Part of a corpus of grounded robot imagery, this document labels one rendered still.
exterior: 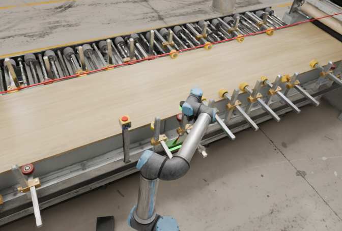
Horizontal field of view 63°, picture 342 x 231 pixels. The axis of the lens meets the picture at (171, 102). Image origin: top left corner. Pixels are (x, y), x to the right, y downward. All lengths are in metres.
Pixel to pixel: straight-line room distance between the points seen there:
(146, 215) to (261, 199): 1.63
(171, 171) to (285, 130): 2.67
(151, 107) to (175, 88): 0.34
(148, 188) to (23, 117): 1.35
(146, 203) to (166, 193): 1.27
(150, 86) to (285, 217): 1.90
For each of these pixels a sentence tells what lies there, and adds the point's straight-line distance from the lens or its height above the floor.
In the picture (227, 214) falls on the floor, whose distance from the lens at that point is 3.04.
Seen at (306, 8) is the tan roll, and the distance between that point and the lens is 4.47.
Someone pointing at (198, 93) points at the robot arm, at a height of 1.38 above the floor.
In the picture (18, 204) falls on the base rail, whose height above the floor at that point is 0.70.
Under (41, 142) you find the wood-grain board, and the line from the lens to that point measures 2.36.
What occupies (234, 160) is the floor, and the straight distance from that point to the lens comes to 3.39.
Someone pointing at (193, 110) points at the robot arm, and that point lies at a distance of 1.88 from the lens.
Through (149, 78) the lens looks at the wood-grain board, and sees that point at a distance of 2.77.
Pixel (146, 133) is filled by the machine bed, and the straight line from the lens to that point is 2.55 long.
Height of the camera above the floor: 2.69
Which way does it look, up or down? 45 degrees down
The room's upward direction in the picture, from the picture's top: 7 degrees clockwise
